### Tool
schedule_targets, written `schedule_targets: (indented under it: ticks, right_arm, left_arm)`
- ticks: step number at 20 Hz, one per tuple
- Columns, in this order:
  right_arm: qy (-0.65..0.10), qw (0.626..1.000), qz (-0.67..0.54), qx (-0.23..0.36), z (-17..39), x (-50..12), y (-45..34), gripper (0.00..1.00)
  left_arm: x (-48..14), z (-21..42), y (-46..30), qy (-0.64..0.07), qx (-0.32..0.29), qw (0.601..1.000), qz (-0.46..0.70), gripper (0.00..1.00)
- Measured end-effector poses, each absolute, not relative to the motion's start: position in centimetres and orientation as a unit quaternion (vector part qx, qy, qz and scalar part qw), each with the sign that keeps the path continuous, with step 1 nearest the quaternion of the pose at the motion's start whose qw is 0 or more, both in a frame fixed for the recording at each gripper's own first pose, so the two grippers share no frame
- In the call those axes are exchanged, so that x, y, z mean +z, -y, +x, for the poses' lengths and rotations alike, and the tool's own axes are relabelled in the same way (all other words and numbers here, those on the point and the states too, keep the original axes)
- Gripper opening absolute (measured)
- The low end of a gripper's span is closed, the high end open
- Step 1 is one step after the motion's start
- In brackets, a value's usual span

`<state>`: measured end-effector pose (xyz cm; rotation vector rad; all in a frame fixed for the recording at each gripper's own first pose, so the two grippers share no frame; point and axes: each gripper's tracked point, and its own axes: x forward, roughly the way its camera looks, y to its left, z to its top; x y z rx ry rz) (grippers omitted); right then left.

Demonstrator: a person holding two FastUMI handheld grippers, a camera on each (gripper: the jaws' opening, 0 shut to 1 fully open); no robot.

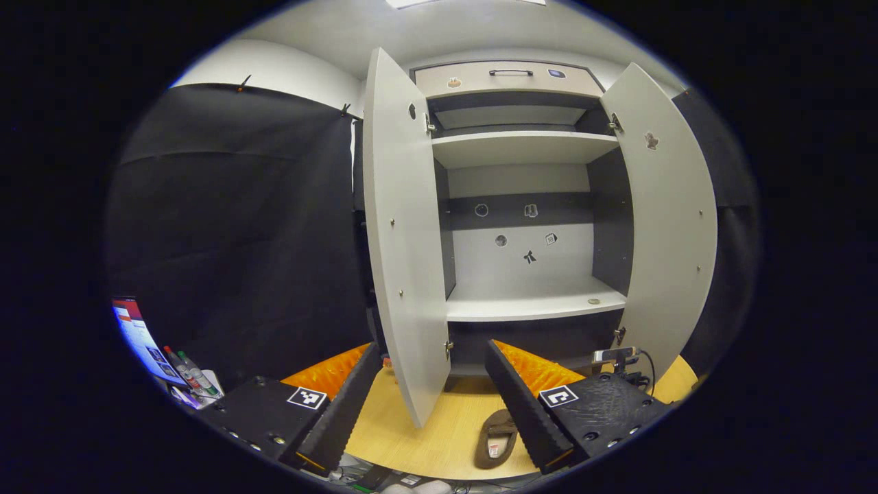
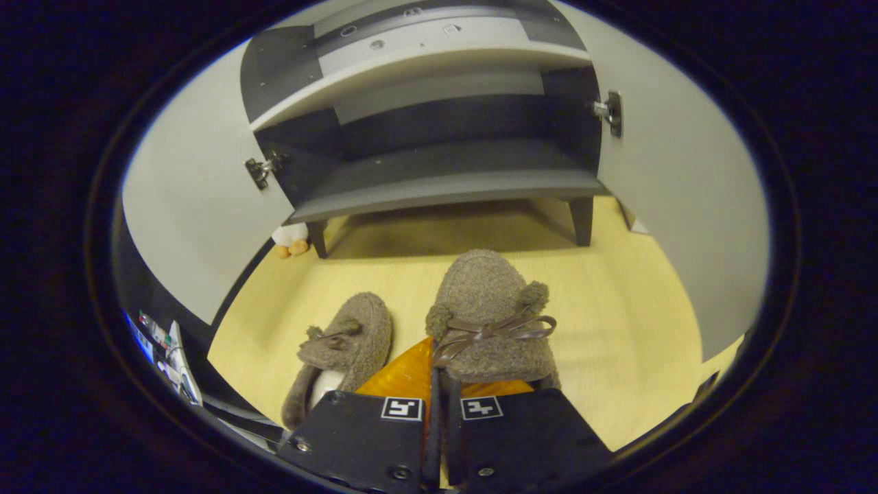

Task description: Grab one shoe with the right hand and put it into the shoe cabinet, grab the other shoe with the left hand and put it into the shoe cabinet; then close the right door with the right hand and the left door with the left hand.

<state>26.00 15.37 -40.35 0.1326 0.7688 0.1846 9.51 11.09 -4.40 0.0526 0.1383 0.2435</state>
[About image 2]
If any colourful printed sheet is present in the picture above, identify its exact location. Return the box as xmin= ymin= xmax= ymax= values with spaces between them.
xmin=123 ymin=309 xmax=204 ymax=407

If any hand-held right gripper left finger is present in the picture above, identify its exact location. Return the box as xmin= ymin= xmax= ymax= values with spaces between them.
xmin=278 ymin=336 xmax=440 ymax=494

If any brown fuzzy shoe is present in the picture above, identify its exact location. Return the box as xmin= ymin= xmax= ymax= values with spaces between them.
xmin=281 ymin=292 xmax=394 ymax=432
xmin=425 ymin=248 xmax=562 ymax=392

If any white cabinet shelf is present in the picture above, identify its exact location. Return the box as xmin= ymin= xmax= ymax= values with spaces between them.
xmin=250 ymin=45 xmax=594 ymax=132

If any white shoe cabinet door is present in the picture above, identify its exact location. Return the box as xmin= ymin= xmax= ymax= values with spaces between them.
xmin=122 ymin=41 xmax=296 ymax=327
xmin=556 ymin=0 xmax=770 ymax=363

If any penguin plush toy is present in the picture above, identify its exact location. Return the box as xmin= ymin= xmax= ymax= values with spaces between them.
xmin=271 ymin=223 xmax=311 ymax=259

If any white shoe cabinet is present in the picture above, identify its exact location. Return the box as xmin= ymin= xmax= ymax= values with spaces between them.
xmin=240 ymin=0 xmax=604 ymax=260

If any metal door hinge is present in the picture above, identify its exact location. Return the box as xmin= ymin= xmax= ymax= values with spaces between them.
xmin=593 ymin=91 xmax=624 ymax=138
xmin=245 ymin=152 xmax=285 ymax=191

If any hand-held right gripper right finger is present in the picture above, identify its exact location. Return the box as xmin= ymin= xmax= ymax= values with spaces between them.
xmin=440 ymin=370 xmax=615 ymax=494

